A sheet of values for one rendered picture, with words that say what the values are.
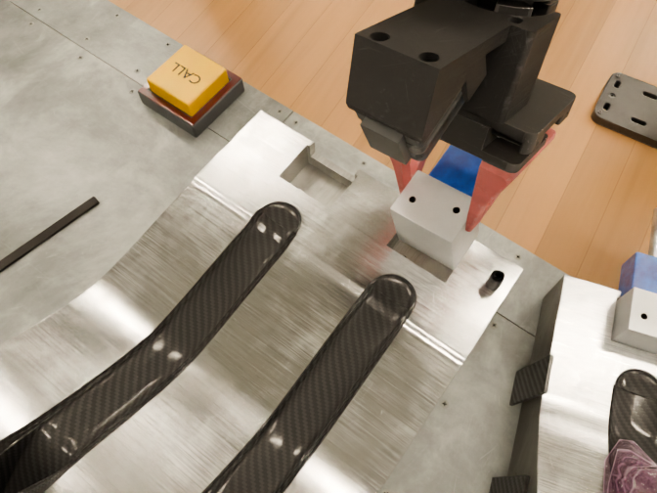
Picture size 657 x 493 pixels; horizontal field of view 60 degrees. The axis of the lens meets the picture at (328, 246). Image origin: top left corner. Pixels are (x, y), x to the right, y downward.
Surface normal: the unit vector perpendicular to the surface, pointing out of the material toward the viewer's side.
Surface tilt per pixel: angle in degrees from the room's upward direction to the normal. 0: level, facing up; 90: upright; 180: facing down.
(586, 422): 13
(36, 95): 0
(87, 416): 28
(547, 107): 22
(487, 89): 70
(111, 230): 0
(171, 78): 0
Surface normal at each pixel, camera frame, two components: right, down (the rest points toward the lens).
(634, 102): -0.01, -0.44
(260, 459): 0.30, -0.60
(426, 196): -0.22, -0.38
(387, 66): -0.62, 0.50
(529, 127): 0.10, -0.72
